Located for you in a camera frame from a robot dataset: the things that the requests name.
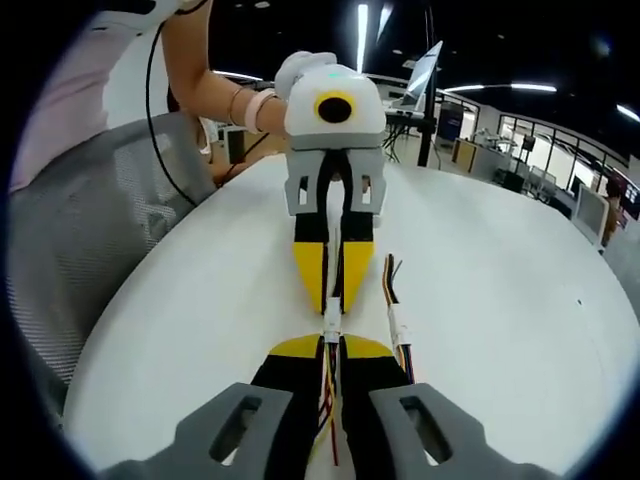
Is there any white JST connector with wires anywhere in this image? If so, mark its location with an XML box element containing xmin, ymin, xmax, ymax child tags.
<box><xmin>391</xmin><ymin>324</ymin><xmax>420</xmax><ymax>387</ymax></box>
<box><xmin>310</xmin><ymin>322</ymin><xmax>349</xmax><ymax>467</ymax></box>

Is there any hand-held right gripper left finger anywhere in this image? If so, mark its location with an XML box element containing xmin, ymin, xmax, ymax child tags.
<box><xmin>97</xmin><ymin>333</ymin><xmax>327</xmax><ymax>480</ymax></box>

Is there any white kiosk monitor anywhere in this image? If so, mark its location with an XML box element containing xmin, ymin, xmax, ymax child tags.
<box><xmin>574</xmin><ymin>187</ymin><xmax>607</xmax><ymax>247</ymax></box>

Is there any pink wristband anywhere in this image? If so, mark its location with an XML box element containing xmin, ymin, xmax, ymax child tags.
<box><xmin>246</xmin><ymin>91</ymin><xmax>277</xmax><ymax>134</ymax></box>

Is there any gold bangle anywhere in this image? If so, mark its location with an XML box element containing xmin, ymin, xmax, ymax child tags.
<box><xmin>228</xmin><ymin>85</ymin><xmax>247</xmax><ymax>125</ymax></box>

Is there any person's left hand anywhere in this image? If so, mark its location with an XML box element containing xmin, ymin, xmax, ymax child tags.
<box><xmin>273</xmin><ymin>49</ymin><xmax>342</xmax><ymax>109</ymax></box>

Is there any dark blue screen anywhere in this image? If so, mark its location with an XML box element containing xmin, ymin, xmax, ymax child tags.
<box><xmin>438</xmin><ymin>102</ymin><xmax>465</xmax><ymax>145</ymax></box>

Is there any person in pink shirt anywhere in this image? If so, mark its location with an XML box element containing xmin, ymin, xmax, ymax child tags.
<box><xmin>9</xmin><ymin>9</ymin><xmax>169</xmax><ymax>194</ymax></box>

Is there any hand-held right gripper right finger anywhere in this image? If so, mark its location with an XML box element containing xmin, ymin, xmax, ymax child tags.
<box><xmin>338</xmin><ymin>333</ymin><xmax>564</xmax><ymax>480</ymax></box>

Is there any grey mesh office chair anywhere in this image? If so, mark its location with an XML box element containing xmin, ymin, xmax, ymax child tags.
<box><xmin>8</xmin><ymin>112</ymin><xmax>217</xmax><ymax>389</ymax></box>

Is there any laptop on stand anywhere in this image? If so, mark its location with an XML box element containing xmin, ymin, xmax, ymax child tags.
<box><xmin>399</xmin><ymin>39</ymin><xmax>445</xmax><ymax>107</ymax></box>

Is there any black stand pole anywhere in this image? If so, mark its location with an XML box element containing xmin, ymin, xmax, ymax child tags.
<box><xmin>417</xmin><ymin>0</ymin><xmax>442</xmax><ymax>169</ymax></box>

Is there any white JST socket with wires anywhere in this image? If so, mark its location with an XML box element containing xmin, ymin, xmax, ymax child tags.
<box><xmin>381</xmin><ymin>253</ymin><xmax>409</xmax><ymax>329</ymax></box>

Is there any wooden cabinet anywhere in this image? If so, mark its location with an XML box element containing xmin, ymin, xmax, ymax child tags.
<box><xmin>451</xmin><ymin>137</ymin><xmax>477</xmax><ymax>172</ymax></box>

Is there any thick black cable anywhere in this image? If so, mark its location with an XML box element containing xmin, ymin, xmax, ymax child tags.
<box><xmin>145</xmin><ymin>7</ymin><xmax>200</xmax><ymax>207</ymax></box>

